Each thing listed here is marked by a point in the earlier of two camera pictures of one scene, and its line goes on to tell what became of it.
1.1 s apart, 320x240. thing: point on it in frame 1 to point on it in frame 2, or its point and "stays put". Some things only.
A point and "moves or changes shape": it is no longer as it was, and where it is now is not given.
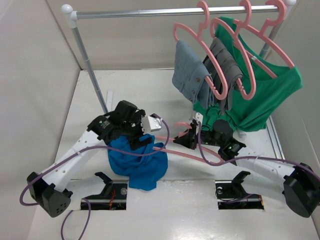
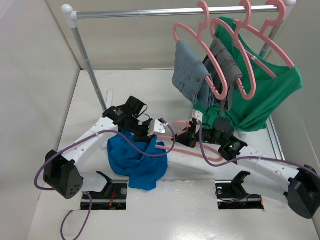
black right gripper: x=189 y=140 stays put
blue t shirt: x=144 y=166 stays put
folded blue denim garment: x=189 y=75 stays put
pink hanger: x=183 y=133 moves or changes shape
